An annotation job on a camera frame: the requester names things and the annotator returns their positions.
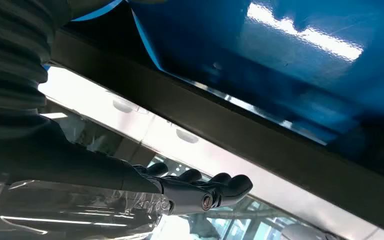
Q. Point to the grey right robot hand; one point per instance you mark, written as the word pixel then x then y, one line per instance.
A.
pixel 62 172

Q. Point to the blue metal shelf rack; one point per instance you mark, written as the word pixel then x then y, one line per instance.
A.
pixel 212 33

